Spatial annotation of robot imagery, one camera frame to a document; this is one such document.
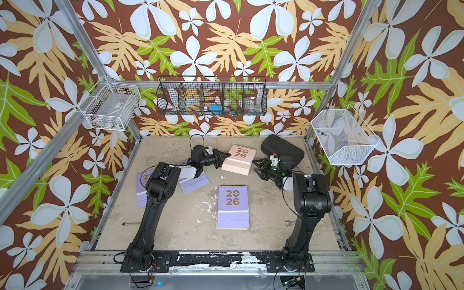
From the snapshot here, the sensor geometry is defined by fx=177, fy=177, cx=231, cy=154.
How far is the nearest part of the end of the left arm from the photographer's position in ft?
2.97

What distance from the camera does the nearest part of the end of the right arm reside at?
0.82 meters

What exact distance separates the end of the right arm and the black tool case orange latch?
0.12 meters

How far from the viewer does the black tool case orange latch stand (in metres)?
1.07
